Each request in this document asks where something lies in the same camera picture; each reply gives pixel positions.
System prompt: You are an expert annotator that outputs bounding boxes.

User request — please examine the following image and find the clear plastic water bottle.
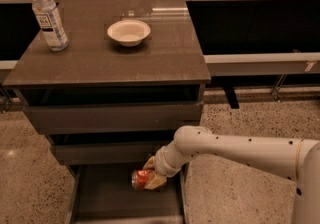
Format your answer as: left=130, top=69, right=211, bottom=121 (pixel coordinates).
left=32, top=0, right=69, bottom=51

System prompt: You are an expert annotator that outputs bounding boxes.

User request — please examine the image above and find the top grey drawer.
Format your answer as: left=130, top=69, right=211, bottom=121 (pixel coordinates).
left=23, top=102, right=203, bottom=135

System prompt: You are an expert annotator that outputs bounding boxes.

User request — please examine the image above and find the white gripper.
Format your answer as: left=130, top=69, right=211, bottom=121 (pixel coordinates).
left=143, top=144, right=182, bottom=190

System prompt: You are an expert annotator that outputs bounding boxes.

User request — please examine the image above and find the dark grey drawer cabinet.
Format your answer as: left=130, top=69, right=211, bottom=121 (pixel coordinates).
left=2, top=0, right=212, bottom=224

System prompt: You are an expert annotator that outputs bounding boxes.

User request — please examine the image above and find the red coke can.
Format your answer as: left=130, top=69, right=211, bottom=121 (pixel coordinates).
left=131, top=170, right=155, bottom=190

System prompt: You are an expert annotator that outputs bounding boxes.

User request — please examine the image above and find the white paper bowl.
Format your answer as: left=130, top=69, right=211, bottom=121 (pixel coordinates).
left=107, top=20, right=151, bottom=47

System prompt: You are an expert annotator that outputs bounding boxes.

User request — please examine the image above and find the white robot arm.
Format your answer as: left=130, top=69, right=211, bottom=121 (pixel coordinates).
left=144, top=126, right=320, bottom=224

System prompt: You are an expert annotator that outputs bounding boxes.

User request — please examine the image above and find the middle grey drawer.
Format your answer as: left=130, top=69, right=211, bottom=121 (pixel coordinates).
left=51, top=141, right=168, bottom=165

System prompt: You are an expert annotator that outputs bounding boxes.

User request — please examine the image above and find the open bottom grey drawer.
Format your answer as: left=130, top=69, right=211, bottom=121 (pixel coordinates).
left=64, top=163, right=187, bottom=224

